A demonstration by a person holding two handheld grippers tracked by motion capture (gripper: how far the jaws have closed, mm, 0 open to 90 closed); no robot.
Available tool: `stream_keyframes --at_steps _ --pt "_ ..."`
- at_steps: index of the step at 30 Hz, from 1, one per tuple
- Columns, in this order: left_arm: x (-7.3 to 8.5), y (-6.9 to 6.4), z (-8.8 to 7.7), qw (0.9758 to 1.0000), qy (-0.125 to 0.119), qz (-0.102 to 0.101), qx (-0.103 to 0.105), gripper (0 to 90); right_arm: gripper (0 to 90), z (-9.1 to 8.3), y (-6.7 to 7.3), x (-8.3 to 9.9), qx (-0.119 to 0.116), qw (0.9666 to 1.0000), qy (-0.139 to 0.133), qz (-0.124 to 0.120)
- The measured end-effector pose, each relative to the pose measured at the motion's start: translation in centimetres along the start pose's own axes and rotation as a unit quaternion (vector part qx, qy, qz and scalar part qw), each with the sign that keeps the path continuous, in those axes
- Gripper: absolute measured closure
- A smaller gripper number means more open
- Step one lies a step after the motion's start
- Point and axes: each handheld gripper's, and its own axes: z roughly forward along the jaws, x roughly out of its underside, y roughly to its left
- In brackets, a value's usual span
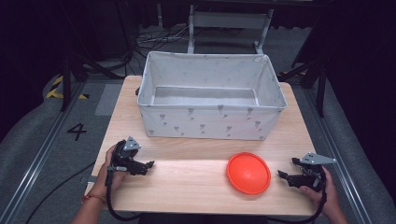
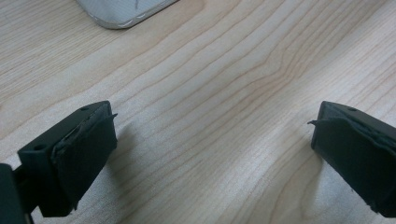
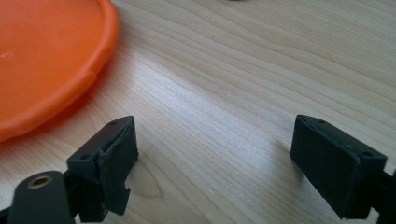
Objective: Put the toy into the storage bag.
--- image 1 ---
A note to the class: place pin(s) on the metal floor rail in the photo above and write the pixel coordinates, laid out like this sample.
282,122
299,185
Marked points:
37,155
339,155

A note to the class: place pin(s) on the black tripod stand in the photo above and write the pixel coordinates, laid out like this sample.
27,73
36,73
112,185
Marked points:
67,77
320,84

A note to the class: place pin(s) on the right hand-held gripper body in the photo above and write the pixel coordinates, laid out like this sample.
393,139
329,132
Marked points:
313,179

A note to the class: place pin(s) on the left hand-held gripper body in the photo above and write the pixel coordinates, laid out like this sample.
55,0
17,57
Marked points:
124,155

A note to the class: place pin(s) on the grey patterned fabric storage box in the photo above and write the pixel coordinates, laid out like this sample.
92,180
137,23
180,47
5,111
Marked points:
205,123

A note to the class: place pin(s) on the grey metal frame stand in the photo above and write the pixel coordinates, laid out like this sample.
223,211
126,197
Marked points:
229,20

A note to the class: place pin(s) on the orange round plastic disc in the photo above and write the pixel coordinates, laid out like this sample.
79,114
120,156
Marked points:
249,173

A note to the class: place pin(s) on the person's right hand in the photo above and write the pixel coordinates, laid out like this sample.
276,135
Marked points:
330,196

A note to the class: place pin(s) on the person's left hand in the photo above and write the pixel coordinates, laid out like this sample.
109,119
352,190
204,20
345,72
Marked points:
102,183

